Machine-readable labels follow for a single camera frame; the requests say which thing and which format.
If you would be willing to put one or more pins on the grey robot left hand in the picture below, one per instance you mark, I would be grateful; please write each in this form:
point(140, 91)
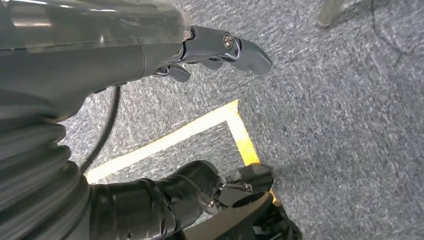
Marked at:
point(82, 49)

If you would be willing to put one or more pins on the stainless steel workbench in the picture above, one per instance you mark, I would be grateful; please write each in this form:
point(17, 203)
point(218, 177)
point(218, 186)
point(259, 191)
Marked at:
point(329, 13)

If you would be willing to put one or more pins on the yellow floor tape square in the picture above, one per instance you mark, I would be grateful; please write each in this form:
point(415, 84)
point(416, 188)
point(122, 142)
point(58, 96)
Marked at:
point(165, 140)

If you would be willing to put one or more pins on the black robot leg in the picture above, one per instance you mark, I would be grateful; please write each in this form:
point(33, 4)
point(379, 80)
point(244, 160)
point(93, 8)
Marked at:
point(255, 177)

